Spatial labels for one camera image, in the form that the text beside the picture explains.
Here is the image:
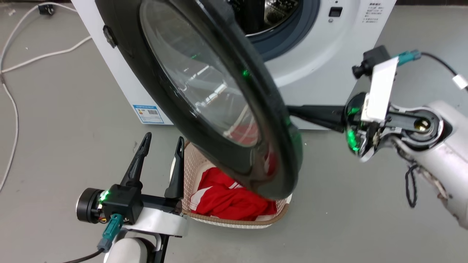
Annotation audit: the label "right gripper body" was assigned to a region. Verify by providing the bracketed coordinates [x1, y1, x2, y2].
[345, 57, 399, 163]

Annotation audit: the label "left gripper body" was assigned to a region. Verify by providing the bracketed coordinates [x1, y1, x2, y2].
[76, 188, 189, 238]

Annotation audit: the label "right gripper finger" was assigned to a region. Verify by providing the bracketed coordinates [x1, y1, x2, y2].
[298, 116, 346, 133]
[287, 105, 346, 120]

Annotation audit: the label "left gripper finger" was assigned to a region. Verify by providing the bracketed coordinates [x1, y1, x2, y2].
[120, 132, 152, 189]
[164, 137, 185, 200]

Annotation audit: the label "black round glass washer door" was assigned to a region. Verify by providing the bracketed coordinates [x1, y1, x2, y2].
[95, 0, 304, 201]

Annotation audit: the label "white front-load washing machine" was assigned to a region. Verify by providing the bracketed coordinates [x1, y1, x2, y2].
[71, 0, 397, 130]

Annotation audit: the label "grey rubber door gasket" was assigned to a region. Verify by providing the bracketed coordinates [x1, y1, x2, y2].
[244, 0, 321, 62]

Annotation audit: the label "white perforated laundry basket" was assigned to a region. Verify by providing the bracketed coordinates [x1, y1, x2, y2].
[170, 141, 293, 229]

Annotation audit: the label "blue white energy label sticker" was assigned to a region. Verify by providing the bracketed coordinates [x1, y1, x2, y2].
[132, 104, 164, 125]

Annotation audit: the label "red white garment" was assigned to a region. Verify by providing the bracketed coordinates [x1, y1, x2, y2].
[190, 166, 278, 222]

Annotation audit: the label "stainless steel washer drum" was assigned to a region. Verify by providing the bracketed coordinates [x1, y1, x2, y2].
[227, 0, 304, 36]

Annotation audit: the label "teal right camera connector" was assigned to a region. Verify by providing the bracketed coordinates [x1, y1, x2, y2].
[397, 49, 422, 66]

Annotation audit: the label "teal camera connector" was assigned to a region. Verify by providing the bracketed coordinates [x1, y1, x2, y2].
[397, 49, 422, 66]
[97, 214, 125, 253]

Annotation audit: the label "teal left camera connector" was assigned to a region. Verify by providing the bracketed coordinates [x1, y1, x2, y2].
[97, 214, 125, 253]

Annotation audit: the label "black tagged right camera cable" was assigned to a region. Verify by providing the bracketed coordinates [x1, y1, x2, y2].
[420, 52, 468, 90]

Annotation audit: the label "black left camera cable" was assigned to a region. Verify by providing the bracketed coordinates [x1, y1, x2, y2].
[60, 248, 105, 263]

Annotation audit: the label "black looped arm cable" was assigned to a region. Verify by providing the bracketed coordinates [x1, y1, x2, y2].
[405, 164, 419, 209]

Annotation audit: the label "thin white floor cable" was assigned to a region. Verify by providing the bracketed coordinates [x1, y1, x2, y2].
[0, 2, 78, 193]

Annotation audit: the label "thick white floor cable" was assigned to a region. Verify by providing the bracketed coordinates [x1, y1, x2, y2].
[0, 35, 92, 73]

